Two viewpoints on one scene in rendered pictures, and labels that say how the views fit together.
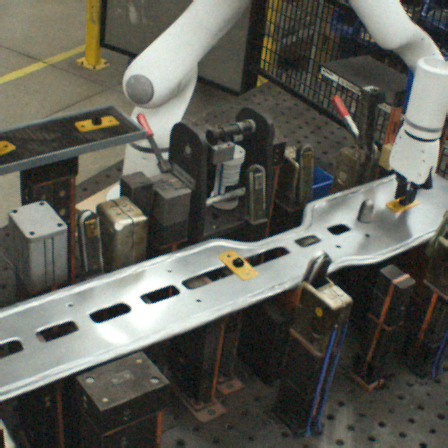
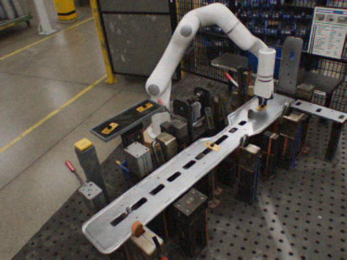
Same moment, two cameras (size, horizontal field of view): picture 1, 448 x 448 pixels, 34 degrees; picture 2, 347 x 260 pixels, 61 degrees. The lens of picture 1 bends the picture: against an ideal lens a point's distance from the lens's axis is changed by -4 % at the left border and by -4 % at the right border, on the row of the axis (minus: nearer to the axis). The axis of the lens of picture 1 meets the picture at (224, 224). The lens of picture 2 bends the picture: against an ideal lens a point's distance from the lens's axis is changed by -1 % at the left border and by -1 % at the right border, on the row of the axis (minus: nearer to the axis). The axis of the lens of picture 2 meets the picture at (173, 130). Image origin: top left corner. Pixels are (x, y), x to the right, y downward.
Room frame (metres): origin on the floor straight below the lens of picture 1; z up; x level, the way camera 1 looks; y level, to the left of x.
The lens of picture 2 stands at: (0.00, 0.18, 1.92)
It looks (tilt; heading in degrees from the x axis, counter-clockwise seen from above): 35 degrees down; 358
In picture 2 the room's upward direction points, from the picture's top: 6 degrees counter-clockwise
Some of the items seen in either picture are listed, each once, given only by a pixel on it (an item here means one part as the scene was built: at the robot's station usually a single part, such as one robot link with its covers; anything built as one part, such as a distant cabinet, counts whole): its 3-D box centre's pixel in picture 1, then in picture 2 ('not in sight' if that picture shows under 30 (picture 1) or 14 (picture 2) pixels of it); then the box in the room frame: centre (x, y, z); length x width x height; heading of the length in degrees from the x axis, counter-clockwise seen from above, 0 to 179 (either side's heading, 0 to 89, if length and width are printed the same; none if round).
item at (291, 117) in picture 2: (437, 308); (287, 142); (1.26, -0.48, 0.87); 0.12 x 0.09 x 0.35; 40
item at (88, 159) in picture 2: not in sight; (95, 181); (1.09, 0.55, 0.92); 0.08 x 0.08 x 0.44; 40
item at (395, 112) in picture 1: (379, 180); (248, 100); (1.63, -0.37, 0.95); 0.03 x 0.01 x 0.50; 130
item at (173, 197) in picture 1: (162, 261); (180, 151); (1.28, 0.12, 0.89); 0.13 x 0.11 x 0.38; 40
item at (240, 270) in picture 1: (238, 263); (212, 145); (1.15, -0.04, 1.01); 0.08 x 0.04 x 0.01; 40
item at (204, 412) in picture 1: (196, 341); (203, 178); (1.09, 0.02, 0.84); 0.17 x 0.06 x 0.29; 40
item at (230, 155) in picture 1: (214, 220); (194, 131); (1.37, 0.02, 0.94); 0.18 x 0.13 x 0.49; 130
